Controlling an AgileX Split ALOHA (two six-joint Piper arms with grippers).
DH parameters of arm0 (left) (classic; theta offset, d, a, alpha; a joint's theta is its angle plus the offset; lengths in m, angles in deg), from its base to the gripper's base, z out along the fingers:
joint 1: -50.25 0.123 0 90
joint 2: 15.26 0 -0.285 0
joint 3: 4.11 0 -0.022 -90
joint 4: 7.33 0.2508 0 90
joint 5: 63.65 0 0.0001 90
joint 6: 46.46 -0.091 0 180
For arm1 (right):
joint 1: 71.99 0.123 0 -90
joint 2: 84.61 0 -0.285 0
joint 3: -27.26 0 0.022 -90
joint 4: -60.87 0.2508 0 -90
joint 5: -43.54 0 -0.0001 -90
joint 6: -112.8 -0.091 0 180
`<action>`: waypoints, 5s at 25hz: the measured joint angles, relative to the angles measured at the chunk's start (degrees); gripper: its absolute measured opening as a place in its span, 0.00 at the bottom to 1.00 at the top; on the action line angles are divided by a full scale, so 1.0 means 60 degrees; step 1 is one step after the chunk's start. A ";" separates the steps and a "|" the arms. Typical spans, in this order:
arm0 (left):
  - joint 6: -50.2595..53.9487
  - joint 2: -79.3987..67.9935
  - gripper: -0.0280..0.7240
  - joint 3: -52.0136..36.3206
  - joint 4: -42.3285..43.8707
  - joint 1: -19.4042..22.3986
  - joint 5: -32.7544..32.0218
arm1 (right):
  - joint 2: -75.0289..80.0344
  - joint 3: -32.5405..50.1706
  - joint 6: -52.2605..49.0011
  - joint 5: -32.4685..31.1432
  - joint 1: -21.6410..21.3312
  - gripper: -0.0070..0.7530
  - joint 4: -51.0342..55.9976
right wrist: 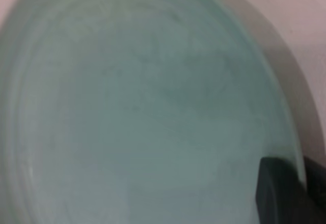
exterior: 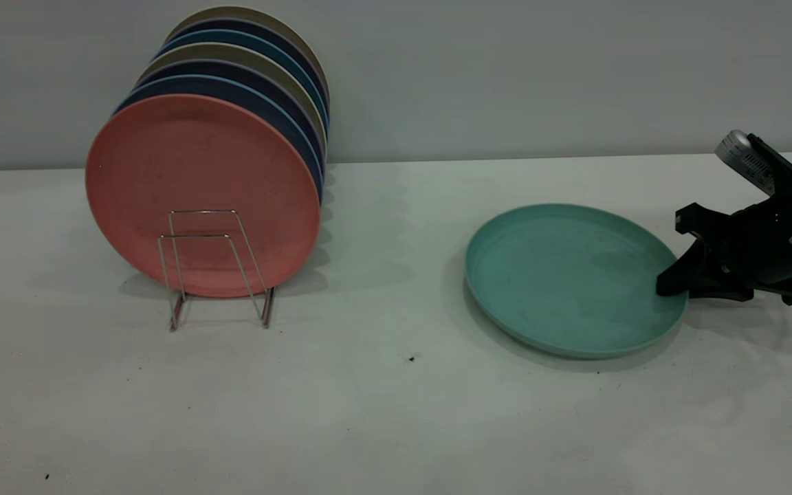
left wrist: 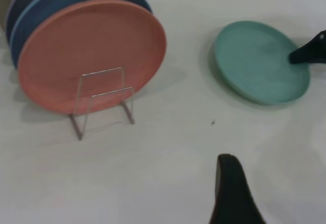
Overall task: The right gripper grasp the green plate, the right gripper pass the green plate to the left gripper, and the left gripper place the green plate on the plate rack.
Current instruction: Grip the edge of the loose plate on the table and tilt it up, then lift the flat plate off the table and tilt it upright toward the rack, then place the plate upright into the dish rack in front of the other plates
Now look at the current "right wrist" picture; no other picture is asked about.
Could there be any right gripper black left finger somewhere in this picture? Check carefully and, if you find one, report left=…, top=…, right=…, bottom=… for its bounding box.
left=255, top=156, right=310, bottom=224

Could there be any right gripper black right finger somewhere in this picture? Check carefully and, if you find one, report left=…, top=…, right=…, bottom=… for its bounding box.
left=303, top=155, right=326, bottom=224

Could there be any green round plate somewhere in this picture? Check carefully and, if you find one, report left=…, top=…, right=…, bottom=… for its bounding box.
left=0, top=0, right=325, bottom=224

